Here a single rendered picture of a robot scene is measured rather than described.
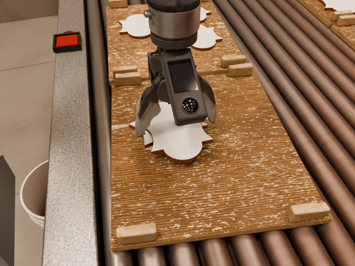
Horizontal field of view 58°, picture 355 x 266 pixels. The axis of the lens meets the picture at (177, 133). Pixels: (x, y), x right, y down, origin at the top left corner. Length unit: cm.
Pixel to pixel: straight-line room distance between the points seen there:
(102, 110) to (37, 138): 138
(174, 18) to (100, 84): 40
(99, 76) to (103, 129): 19
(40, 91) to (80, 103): 168
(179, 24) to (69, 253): 38
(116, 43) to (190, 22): 50
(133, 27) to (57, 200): 57
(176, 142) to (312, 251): 28
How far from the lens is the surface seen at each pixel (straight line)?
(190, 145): 58
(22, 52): 295
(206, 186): 56
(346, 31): 109
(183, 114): 45
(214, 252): 53
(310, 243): 57
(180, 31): 46
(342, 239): 59
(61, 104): 79
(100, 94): 78
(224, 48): 91
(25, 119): 226
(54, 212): 60
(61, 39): 101
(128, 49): 90
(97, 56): 92
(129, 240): 50
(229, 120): 68
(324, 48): 104
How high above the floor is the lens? 140
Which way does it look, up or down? 46 degrees down
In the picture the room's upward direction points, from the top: straight up
